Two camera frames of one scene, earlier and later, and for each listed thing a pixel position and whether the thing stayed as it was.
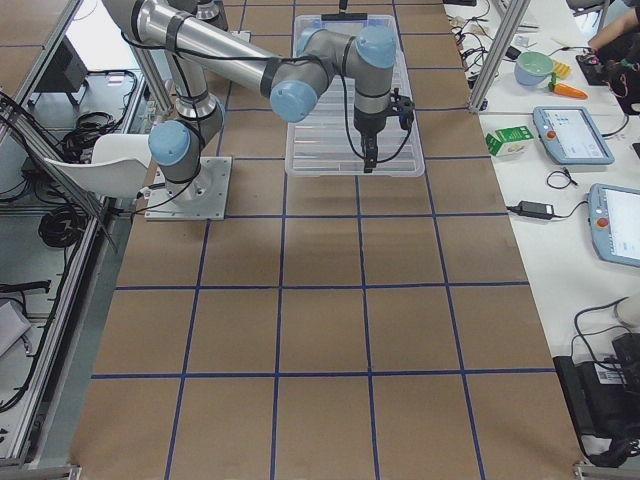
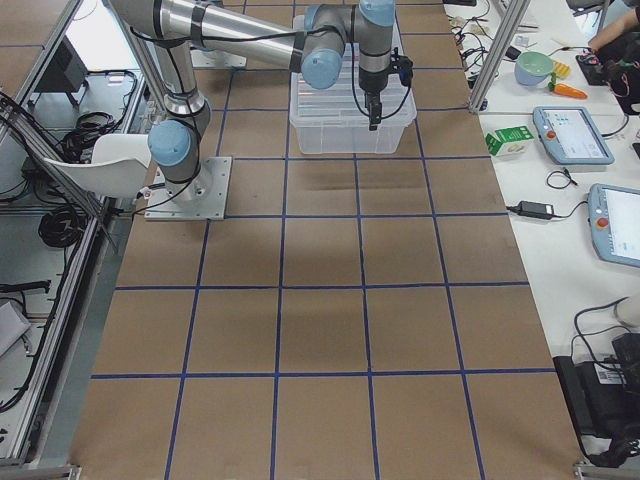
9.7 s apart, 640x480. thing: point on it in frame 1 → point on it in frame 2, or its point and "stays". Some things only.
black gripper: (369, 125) → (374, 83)
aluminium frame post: (513, 21) stays
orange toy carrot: (570, 91) stays
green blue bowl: (532, 68) stays
